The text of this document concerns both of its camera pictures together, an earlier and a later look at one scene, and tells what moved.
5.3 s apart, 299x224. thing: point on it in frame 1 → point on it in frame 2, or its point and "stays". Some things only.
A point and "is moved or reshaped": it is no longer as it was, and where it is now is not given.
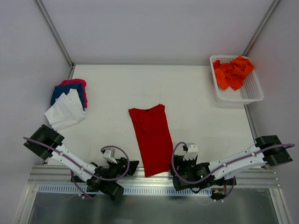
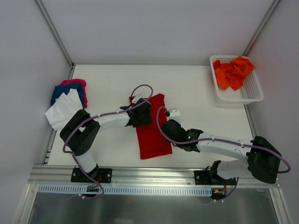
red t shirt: [154, 138] is moved or reshaped
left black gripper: [126, 166] → [145, 112]
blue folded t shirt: [59, 90] stays
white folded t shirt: [67, 109] stays
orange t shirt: [232, 74] stays
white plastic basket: [236, 81] stays
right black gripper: [181, 163] → [168, 127]
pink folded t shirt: [83, 83] stays
